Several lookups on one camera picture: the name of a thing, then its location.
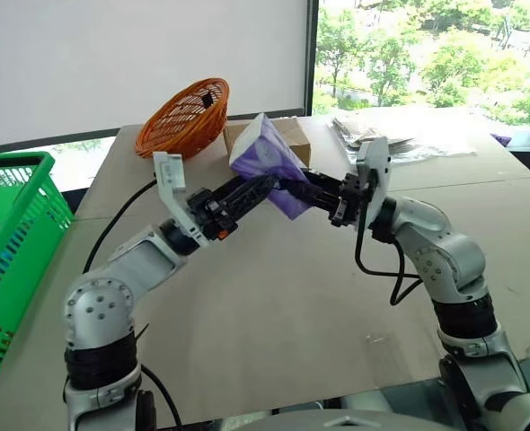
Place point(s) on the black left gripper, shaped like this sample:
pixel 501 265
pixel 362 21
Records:
pixel 211 213

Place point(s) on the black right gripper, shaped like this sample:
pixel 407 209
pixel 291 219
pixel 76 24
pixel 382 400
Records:
pixel 348 202

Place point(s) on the purple tissue pack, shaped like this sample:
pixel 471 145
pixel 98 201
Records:
pixel 265 152

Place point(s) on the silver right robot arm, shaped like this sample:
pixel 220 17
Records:
pixel 444 251

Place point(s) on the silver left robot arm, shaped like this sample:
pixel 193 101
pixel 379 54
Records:
pixel 139 260

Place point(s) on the orange wicker basket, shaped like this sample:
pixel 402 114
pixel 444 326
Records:
pixel 179 121

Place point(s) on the green plastic basket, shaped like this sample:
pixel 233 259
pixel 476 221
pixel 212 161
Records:
pixel 18 233

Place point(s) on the brown cardboard box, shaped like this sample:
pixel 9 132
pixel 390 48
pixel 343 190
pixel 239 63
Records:
pixel 294 134

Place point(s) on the clear plastic bags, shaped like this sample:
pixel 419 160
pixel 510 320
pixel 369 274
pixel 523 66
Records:
pixel 382 134

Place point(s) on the white roller blind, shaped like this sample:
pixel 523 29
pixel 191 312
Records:
pixel 135 58

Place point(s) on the small purple object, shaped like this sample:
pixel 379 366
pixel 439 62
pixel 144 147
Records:
pixel 502 139

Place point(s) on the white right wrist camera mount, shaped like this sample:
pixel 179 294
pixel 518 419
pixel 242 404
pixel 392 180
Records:
pixel 377 157

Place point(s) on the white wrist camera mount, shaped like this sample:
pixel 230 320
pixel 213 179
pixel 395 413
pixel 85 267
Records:
pixel 170 179
pixel 377 157

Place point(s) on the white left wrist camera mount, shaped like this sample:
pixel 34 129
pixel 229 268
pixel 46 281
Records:
pixel 170 179

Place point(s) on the dark window frame post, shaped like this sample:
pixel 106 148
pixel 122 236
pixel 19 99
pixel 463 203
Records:
pixel 311 54

